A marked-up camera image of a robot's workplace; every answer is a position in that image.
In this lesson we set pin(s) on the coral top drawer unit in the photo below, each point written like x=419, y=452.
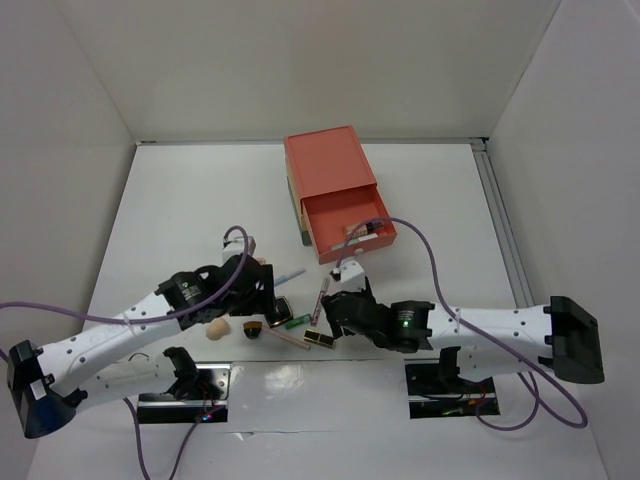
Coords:
x=327, y=161

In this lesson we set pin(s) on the green bottom drawer unit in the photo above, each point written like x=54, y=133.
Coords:
x=302, y=229

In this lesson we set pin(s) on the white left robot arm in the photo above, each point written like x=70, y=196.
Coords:
x=51, y=384

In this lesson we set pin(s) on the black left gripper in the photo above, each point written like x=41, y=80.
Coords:
x=260, y=300

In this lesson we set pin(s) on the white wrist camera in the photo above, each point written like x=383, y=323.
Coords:
x=236, y=246
x=349, y=276

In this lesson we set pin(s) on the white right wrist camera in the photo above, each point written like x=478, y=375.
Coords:
x=349, y=276

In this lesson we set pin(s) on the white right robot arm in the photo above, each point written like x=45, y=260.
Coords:
x=475, y=344

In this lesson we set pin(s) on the green lipstick tube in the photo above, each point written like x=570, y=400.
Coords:
x=298, y=321

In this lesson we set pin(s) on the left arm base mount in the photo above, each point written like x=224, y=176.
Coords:
x=198, y=392

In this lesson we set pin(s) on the black gold lipstick case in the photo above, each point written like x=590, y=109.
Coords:
x=318, y=338

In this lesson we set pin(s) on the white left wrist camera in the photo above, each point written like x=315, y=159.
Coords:
x=236, y=246

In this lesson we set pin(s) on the pink handled makeup brush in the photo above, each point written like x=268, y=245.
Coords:
x=254, y=329

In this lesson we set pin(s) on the red lip gloss tube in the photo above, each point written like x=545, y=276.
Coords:
x=318, y=305

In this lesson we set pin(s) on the aluminium rail at table edge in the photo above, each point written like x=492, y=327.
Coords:
x=502, y=226

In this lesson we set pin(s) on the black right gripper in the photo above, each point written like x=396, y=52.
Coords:
x=327, y=302

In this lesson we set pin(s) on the teardrop beige makeup sponge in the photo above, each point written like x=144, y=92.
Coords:
x=217, y=329

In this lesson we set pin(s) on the beige foundation pump bottle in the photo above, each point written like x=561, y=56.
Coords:
x=360, y=230

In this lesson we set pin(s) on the black gold square compact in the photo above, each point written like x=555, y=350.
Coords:
x=283, y=312

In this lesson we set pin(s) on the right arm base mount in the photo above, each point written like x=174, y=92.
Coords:
x=432, y=394

